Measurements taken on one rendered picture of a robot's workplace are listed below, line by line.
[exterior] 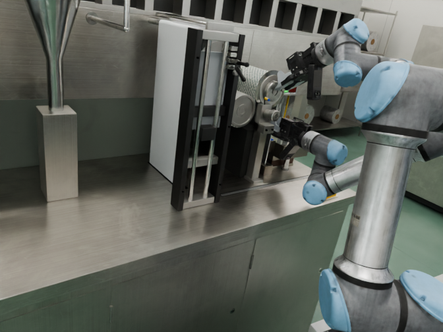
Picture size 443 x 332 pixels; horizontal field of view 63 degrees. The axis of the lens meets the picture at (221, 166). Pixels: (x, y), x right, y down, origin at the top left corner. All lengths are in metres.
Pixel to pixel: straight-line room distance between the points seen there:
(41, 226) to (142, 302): 0.34
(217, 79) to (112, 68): 0.46
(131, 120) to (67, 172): 0.41
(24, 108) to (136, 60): 0.42
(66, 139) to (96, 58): 0.37
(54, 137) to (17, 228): 0.26
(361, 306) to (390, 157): 0.29
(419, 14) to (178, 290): 5.54
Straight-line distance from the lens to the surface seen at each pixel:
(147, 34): 1.43
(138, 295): 1.07
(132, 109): 1.46
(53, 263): 0.95
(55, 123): 1.10
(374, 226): 0.74
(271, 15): 1.77
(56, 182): 1.17
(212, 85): 1.08
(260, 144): 1.36
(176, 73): 1.22
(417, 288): 0.83
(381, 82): 0.70
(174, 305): 1.18
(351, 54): 1.11
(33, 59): 1.32
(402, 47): 6.20
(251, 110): 1.34
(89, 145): 1.45
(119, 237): 1.02
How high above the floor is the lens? 1.49
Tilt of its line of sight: 23 degrees down
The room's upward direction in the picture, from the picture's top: 9 degrees clockwise
